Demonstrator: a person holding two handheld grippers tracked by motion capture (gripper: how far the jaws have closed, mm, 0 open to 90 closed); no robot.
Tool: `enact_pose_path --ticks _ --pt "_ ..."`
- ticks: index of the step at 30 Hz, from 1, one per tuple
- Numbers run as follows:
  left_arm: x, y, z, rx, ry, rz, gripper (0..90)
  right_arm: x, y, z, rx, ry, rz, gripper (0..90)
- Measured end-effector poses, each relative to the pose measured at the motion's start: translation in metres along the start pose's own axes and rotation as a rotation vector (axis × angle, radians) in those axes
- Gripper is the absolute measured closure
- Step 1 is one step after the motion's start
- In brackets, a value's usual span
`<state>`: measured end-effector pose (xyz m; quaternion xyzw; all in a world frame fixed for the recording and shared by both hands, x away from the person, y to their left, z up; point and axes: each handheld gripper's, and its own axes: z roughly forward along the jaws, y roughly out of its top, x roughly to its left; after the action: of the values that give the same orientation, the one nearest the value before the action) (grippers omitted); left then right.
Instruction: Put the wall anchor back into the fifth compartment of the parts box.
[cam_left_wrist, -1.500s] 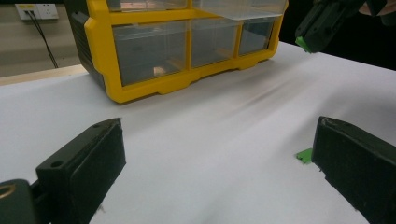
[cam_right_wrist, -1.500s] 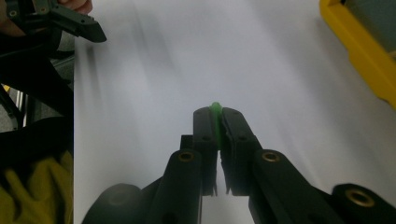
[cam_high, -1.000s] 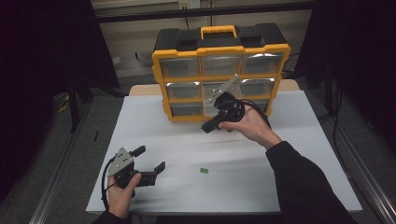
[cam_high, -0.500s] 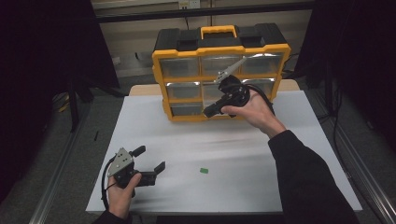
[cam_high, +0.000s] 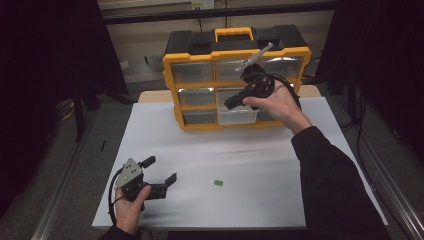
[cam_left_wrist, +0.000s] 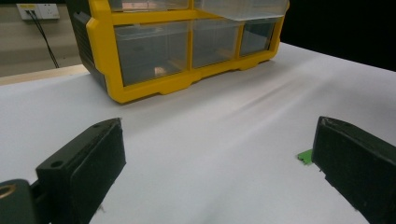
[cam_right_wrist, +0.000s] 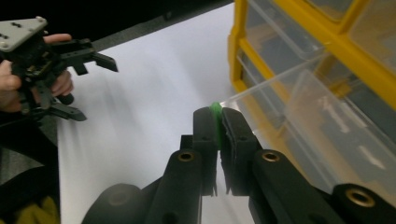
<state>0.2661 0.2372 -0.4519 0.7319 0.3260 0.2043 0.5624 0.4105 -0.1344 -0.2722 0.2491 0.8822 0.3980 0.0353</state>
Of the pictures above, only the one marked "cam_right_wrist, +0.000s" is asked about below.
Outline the white table board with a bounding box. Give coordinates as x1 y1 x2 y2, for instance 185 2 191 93
57 3 260 224

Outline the grid of clear drawers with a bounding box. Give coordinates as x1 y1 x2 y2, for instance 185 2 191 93
241 0 396 104

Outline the green terminal block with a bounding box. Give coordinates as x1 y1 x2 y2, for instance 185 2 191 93
208 101 224 150

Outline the mustard yellow cloth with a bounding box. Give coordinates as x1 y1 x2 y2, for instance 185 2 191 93
13 195 61 224

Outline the clear plastic drawer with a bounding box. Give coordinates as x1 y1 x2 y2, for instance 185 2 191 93
219 57 396 208

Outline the yellow black drawer organizer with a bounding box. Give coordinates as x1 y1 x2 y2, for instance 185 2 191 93
228 0 396 113

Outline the black curtain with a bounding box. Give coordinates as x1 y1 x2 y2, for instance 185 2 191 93
0 0 233 43

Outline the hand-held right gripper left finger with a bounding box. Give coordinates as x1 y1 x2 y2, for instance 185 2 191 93
180 106 219 198

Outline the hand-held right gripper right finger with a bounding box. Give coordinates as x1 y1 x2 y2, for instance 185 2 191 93
220 106 263 198

